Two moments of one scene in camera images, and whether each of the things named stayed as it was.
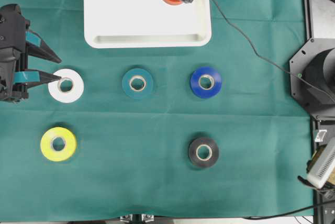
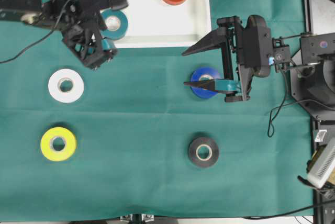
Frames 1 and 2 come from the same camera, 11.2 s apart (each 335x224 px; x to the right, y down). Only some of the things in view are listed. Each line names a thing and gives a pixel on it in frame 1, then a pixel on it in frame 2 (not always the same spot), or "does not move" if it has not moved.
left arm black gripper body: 13,26 -> 65,11
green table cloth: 213,132 does not move
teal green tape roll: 137,73 -> 122,29
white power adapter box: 323,167 does not move
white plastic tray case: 125,10 does not move
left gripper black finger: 45,78 -> 98,50
